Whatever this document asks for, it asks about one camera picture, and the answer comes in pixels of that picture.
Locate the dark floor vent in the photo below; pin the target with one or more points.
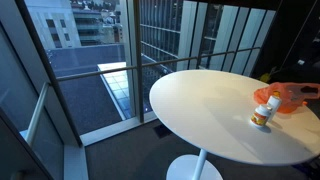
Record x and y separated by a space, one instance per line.
162 131

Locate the tall white bottle yellow cap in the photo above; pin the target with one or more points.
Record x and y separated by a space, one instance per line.
274 103

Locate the white slanted rail post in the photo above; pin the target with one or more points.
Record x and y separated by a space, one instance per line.
36 115

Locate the small white tag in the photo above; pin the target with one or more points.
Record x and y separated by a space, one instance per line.
301 62

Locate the dark window mullion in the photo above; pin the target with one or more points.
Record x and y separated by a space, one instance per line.
138 60

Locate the white bottle orange label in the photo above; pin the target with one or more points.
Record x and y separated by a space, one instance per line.
260 116

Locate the yellow object by window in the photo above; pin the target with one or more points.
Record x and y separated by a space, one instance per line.
265 78

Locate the orange plastic bag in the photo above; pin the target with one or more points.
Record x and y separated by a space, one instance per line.
290 100

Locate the white table pedestal base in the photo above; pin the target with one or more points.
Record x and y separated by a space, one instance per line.
186 168

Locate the metal window handrail bar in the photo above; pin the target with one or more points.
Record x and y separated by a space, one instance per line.
100 72

